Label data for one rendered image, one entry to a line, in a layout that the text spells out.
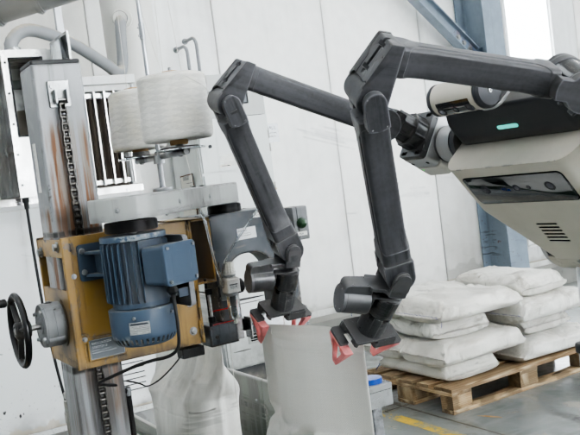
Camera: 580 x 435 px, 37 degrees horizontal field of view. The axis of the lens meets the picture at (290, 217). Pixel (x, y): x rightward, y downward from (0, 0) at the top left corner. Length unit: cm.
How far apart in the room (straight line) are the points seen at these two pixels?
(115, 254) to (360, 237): 547
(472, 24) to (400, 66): 672
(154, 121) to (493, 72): 81
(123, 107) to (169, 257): 52
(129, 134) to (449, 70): 99
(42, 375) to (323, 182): 314
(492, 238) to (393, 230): 658
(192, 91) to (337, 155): 526
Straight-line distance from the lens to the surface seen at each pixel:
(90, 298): 209
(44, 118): 212
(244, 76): 188
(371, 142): 148
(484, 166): 192
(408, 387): 513
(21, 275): 483
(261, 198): 195
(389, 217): 157
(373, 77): 142
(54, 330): 211
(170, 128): 196
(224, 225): 220
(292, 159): 697
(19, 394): 490
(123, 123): 222
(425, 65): 146
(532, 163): 182
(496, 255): 815
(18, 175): 432
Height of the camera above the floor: 142
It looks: 3 degrees down
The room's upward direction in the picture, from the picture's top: 7 degrees counter-clockwise
